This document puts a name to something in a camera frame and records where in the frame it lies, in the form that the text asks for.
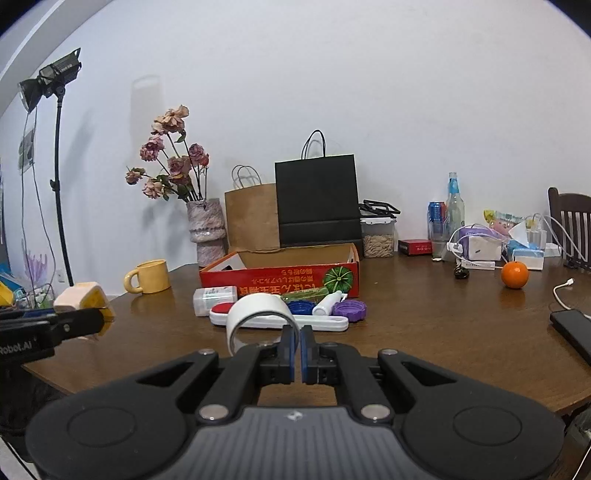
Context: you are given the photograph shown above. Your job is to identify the purple bottle cap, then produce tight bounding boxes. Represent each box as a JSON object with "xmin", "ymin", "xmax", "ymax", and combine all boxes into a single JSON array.
[{"xmin": 332, "ymin": 299, "xmax": 368, "ymax": 323}]

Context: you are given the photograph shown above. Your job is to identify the clear food container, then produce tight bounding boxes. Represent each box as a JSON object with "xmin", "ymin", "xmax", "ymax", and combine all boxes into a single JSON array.
[{"xmin": 359, "ymin": 199, "xmax": 401, "ymax": 258}]

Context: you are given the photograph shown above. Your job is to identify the clear glass bottle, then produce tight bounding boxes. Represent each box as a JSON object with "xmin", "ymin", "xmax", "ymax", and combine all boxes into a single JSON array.
[{"xmin": 445, "ymin": 172, "xmax": 465, "ymax": 243}]

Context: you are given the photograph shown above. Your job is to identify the white tape roll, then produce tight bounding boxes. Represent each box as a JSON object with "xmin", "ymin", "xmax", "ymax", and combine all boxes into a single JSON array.
[{"xmin": 225, "ymin": 293, "xmax": 300, "ymax": 356}]

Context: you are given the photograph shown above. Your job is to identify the white plastic bottle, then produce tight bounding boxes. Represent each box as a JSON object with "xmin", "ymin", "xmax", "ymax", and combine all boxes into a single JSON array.
[{"xmin": 192, "ymin": 286, "xmax": 238, "ymax": 317}]

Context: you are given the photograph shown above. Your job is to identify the black smartphone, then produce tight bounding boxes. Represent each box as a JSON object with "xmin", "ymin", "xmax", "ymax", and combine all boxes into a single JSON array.
[{"xmin": 550, "ymin": 310, "xmax": 591, "ymax": 365}]

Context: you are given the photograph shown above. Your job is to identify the studio light on stand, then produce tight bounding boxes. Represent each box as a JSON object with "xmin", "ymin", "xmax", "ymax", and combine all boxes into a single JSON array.
[{"xmin": 17, "ymin": 47, "xmax": 83, "ymax": 287}]

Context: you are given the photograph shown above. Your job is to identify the pink dried flowers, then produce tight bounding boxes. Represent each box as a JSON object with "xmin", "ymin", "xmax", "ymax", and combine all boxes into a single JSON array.
[{"xmin": 125, "ymin": 105, "xmax": 211, "ymax": 203}]

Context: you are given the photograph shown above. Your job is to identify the small white spray bottle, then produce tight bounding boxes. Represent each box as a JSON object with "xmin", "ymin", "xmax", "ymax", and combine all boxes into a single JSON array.
[{"xmin": 311, "ymin": 290, "xmax": 348, "ymax": 316}]

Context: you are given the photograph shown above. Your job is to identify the blue drink can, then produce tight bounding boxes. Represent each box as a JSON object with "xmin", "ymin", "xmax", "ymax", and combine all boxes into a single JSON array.
[{"xmin": 428, "ymin": 201, "xmax": 447, "ymax": 242}]

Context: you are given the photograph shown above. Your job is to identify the red cardboard box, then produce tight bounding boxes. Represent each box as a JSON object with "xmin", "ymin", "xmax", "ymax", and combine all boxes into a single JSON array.
[{"xmin": 199, "ymin": 243, "xmax": 360, "ymax": 298}]

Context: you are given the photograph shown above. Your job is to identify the black paper bag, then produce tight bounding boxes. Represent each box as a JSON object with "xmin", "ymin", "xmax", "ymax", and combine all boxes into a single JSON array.
[{"xmin": 274, "ymin": 137, "xmax": 362, "ymax": 248}]

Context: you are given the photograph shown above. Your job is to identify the yellow ceramic mug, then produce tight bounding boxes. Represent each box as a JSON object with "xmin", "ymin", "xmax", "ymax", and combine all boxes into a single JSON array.
[{"xmin": 123, "ymin": 259, "xmax": 170, "ymax": 294}]

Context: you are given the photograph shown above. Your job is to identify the tissue box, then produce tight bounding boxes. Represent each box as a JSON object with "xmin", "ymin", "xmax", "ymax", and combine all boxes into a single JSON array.
[{"xmin": 506, "ymin": 221, "xmax": 546, "ymax": 271}]

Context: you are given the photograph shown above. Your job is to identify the brown paper bag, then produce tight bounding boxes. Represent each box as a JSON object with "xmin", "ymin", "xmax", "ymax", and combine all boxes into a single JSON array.
[{"xmin": 224, "ymin": 165, "xmax": 280, "ymax": 252}]

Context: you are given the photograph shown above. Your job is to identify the colourful snack packet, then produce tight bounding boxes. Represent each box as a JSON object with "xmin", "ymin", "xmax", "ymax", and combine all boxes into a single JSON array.
[{"xmin": 483, "ymin": 210, "xmax": 525, "ymax": 236}]

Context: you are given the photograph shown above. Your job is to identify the small red box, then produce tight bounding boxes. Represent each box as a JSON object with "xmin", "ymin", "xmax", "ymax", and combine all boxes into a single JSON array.
[{"xmin": 398, "ymin": 239, "xmax": 433, "ymax": 256}]

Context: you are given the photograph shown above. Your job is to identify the purple white pouch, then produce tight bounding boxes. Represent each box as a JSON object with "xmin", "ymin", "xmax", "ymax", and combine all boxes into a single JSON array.
[{"xmin": 453, "ymin": 225, "xmax": 506, "ymax": 262}]

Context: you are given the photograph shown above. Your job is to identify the orange fruit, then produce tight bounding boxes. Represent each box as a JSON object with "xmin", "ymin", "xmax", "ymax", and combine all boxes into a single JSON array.
[{"xmin": 501, "ymin": 261, "xmax": 530, "ymax": 290}]

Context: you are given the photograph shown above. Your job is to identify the purple textured vase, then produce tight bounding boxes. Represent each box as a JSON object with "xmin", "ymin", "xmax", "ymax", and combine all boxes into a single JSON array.
[{"xmin": 186, "ymin": 198, "xmax": 226, "ymax": 268}]

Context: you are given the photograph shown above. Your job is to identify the blue bottle cap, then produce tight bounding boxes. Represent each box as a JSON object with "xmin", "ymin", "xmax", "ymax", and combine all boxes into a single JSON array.
[{"xmin": 287, "ymin": 300, "xmax": 315, "ymax": 315}]

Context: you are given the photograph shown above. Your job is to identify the white red tray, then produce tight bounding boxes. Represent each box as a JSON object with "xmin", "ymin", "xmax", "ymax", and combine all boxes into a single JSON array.
[{"xmin": 208, "ymin": 301, "xmax": 351, "ymax": 333}]

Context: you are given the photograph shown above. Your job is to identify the cream yellow block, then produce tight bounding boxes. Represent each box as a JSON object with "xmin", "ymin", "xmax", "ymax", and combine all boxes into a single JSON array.
[{"xmin": 53, "ymin": 282, "xmax": 115, "ymax": 322}]

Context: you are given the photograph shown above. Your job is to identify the dark wooden chair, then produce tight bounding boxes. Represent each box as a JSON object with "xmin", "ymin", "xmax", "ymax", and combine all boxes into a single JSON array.
[{"xmin": 548, "ymin": 187, "xmax": 591, "ymax": 270}]

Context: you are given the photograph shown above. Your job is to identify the small black round object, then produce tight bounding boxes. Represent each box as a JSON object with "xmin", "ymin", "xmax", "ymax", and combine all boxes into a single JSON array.
[{"xmin": 454, "ymin": 265, "xmax": 470, "ymax": 280}]

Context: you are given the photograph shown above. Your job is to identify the white charging cable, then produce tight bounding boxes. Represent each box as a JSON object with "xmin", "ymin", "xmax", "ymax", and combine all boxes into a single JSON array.
[{"xmin": 552, "ymin": 277, "xmax": 591, "ymax": 320}]

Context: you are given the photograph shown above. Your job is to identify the green plastic bottle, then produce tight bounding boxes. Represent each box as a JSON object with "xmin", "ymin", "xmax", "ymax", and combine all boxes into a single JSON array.
[{"xmin": 280, "ymin": 287, "xmax": 329, "ymax": 304}]

